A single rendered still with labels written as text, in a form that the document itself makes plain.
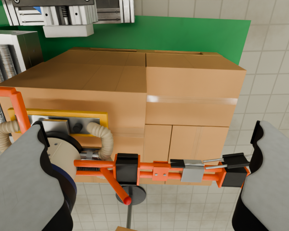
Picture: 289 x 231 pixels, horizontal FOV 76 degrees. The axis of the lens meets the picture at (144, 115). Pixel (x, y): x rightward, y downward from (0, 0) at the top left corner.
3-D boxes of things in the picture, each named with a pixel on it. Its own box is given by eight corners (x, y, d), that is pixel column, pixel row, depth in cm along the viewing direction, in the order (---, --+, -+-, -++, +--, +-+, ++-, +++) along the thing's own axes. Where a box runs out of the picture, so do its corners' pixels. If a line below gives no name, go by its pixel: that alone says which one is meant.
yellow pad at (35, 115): (18, 130, 70) (9, 138, 65) (9, 107, 65) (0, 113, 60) (108, 134, 70) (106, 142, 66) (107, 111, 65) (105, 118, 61)
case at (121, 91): (55, 120, 127) (21, 162, 92) (42, 61, 107) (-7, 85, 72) (143, 124, 128) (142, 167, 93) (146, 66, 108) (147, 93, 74)
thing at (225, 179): (213, 176, 66) (218, 188, 62) (218, 161, 63) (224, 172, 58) (236, 177, 67) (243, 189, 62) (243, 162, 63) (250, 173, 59)
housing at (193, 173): (178, 172, 66) (180, 182, 62) (180, 158, 63) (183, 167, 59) (197, 173, 66) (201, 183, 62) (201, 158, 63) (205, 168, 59)
